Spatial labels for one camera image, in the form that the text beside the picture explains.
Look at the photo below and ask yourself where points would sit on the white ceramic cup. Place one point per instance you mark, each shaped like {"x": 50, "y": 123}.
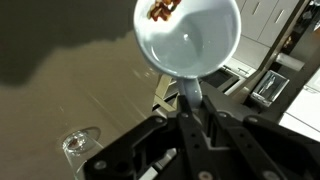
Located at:
{"x": 200, "y": 40}

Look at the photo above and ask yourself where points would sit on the clear drinking glass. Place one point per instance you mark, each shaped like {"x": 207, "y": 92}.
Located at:
{"x": 78, "y": 143}

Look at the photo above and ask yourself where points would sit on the white paper towel roll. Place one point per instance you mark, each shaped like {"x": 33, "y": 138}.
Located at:
{"x": 290, "y": 61}

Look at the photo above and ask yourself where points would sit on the trail mix pile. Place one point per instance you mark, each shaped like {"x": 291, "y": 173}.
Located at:
{"x": 161, "y": 10}

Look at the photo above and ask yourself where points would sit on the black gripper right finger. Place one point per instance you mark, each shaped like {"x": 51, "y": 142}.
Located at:
{"x": 266, "y": 150}

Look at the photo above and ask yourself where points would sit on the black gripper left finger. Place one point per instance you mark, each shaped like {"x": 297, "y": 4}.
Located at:
{"x": 140, "y": 153}

